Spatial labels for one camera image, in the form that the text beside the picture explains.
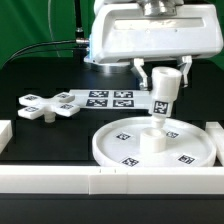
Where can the white left fence block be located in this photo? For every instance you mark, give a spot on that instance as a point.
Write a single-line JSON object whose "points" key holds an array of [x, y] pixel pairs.
{"points": [[5, 133]]}

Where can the white front fence bar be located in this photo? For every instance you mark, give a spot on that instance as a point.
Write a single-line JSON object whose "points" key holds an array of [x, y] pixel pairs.
{"points": [[103, 180]]}

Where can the white round table top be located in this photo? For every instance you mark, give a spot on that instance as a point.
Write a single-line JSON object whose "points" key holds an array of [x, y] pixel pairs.
{"points": [[134, 142]]}

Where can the white cross-shaped table base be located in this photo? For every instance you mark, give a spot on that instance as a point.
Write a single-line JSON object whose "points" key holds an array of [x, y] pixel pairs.
{"points": [[35, 106]]}

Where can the white fence block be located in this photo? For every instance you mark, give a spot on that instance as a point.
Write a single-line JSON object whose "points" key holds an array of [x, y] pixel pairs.
{"points": [[5, 133], [216, 132]]}

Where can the black vertical pole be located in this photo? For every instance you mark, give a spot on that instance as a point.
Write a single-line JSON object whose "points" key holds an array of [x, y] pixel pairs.
{"points": [[79, 33]]}

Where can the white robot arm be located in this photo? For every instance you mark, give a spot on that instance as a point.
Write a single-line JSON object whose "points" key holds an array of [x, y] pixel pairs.
{"points": [[150, 8]]}

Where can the white marker tag sheet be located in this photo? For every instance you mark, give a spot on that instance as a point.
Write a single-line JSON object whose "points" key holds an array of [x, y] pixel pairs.
{"points": [[112, 99]]}

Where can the white right fence block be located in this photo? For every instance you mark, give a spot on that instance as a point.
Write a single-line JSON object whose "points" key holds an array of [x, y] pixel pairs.
{"points": [[216, 132]]}

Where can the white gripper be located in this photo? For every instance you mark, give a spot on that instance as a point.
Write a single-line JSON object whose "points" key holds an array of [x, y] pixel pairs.
{"points": [[121, 32]]}

